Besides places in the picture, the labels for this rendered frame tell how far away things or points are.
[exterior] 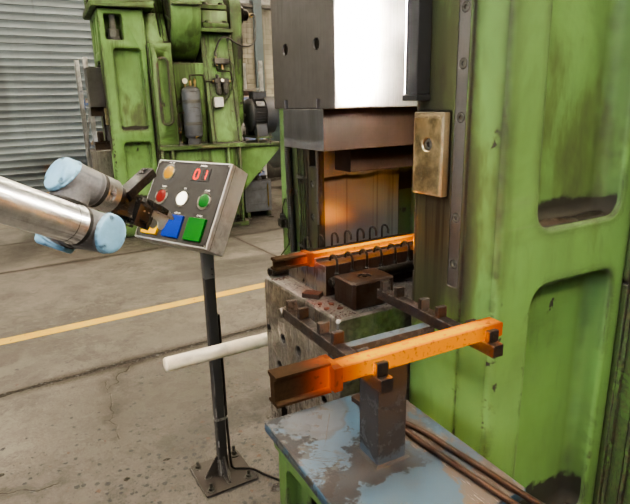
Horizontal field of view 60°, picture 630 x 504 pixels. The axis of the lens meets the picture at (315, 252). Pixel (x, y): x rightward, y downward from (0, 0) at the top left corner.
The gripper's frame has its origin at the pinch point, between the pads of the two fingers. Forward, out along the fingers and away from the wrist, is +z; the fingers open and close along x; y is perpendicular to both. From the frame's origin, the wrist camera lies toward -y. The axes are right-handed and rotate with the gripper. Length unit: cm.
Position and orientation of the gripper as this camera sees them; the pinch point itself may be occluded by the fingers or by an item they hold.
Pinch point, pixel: (170, 215)
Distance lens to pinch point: 165.2
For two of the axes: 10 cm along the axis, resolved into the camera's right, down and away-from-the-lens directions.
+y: -2.7, 9.5, -1.6
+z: 5.0, 2.8, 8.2
